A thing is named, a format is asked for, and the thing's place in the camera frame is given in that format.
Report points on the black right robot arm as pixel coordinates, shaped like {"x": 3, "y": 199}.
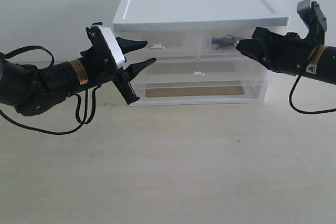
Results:
{"x": 320, "y": 65}

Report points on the key bunch with blue tag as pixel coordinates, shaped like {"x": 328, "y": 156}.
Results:
{"x": 223, "y": 43}

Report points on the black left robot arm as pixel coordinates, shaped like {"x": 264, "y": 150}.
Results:
{"x": 32, "y": 91}

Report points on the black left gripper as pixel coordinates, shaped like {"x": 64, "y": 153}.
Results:
{"x": 106, "y": 68}

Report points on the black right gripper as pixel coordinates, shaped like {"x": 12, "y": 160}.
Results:
{"x": 279, "y": 53}

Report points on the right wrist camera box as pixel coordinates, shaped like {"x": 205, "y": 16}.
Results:
{"x": 312, "y": 16}

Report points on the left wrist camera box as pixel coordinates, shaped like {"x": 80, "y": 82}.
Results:
{"x": 113, "y": 47}

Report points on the white plastic drawer cabinet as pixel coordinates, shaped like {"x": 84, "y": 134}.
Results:
{"x": 198, "y": 15}

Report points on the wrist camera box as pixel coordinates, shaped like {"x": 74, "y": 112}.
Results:
{"x": 113, "y": 47}
{"x": 312, "y": 16}

